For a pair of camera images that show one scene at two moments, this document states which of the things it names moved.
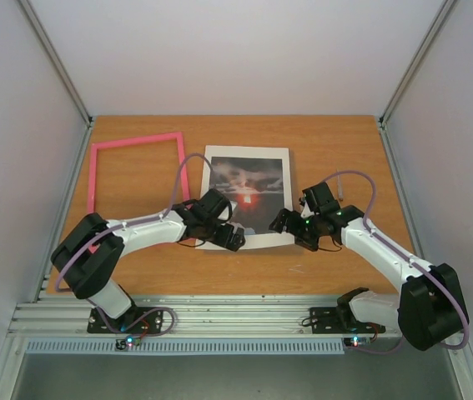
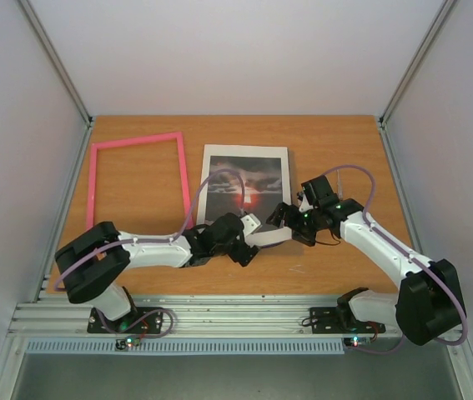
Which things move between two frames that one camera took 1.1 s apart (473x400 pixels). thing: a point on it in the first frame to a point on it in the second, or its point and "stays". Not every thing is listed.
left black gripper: x=225 y=241 to x=239 y=256
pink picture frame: x=94 y=147 stays
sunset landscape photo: x=255 y=185 stays
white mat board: x=259 y=240 stays
